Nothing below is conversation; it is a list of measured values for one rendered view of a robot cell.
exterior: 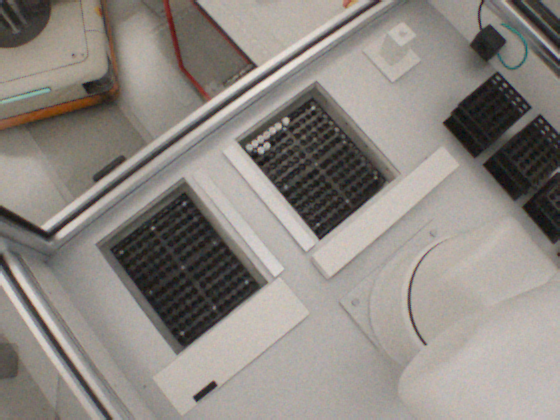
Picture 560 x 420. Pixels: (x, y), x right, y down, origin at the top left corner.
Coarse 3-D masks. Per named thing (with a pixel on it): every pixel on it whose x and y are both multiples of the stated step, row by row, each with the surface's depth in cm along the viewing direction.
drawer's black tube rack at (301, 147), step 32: (288, 128) 100; (320, 128) 101; (256, 160) 98; (288, 160) 99; (320, 160) 99; (352, 160) 99; (288, 192) 100; (320, 192) 101; (352, 192) 98; (320, 224) 96
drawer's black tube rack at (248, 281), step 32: (160, 224) 94; (192, 224) 95; (128, 256) 93; (160, 256) 93; (192, 256) 93; (224, 256) 93; (160, 288) 91; (192, 288) 92; (224, 288) 92; (256, 288) 95; (192, 320) 90
